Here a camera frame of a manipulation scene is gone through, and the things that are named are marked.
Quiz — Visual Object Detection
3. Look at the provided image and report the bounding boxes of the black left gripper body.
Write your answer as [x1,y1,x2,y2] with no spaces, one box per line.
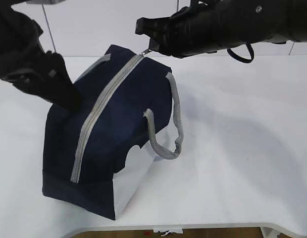
[0,37,57,96]

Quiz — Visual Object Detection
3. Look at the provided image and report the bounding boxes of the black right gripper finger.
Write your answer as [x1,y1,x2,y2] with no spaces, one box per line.
[135,17,169,35]
[148,38,160,52]

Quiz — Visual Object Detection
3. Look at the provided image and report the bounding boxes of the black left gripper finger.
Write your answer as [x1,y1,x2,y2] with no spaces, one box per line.
[36,51,82,111]

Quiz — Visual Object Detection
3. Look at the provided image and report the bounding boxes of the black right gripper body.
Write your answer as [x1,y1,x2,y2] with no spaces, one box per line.
[153,6,218,59]

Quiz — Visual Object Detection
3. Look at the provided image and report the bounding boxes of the navy blue lunch bag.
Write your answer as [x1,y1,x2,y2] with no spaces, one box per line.
[42,45,184,220]

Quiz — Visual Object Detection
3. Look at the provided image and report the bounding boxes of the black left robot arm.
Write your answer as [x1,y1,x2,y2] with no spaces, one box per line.
[0,0,82,111]

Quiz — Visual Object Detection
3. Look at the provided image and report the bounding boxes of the white tape on table edge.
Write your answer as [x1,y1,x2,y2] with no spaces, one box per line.
[153,228,183,237]

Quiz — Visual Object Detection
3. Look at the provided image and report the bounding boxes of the black cable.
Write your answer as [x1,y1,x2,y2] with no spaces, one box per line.
[227,42,255,64]

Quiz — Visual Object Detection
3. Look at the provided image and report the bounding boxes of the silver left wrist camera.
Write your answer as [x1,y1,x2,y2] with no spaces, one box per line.
[27,0,65,5]

